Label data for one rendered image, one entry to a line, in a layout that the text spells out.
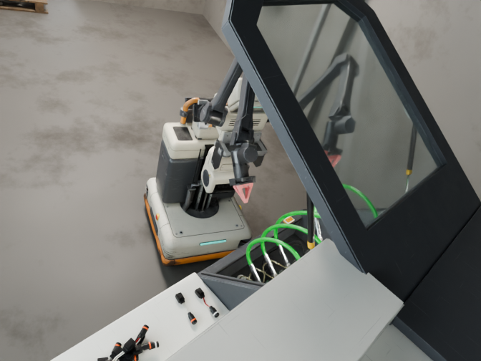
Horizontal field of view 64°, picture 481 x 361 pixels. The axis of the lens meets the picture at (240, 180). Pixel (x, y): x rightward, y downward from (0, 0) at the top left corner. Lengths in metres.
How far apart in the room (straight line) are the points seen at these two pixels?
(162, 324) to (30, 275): 1.45
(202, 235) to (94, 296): 0.74
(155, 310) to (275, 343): 0.71
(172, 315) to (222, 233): 1.28
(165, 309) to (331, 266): 0.68
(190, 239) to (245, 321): 1.79
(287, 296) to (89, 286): 1.92
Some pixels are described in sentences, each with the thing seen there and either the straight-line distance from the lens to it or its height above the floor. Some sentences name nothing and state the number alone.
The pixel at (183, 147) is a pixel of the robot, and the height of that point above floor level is 0.79.
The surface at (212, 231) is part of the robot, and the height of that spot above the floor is 0.28.
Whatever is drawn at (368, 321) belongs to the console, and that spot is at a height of 1.55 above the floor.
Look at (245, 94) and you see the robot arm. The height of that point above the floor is 1.50.
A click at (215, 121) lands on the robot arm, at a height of 1.23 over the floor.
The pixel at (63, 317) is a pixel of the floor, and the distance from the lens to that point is 2.51.
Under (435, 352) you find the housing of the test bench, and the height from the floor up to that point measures 1.50.
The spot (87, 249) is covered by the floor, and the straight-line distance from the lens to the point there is 2.77.
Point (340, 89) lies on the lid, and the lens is 1.18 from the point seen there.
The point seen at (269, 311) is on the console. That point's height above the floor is 1.55.
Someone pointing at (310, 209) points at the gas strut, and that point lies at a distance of 0.99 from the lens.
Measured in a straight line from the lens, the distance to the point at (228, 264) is 1.59.
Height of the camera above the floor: 2.19
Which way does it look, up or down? 39 degrees down
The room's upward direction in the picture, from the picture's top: 19 degrees clockwise
